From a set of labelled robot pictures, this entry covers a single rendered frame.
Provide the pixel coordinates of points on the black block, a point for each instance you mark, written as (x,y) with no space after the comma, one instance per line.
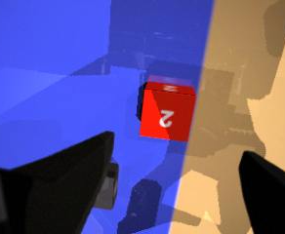
(108,193)

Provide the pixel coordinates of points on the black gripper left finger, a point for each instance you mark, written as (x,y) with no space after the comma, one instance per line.
(55,194)

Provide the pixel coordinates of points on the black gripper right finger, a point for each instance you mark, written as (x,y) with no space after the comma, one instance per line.
(263,189)

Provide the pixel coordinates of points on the red block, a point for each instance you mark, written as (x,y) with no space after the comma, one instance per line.
(167,111)

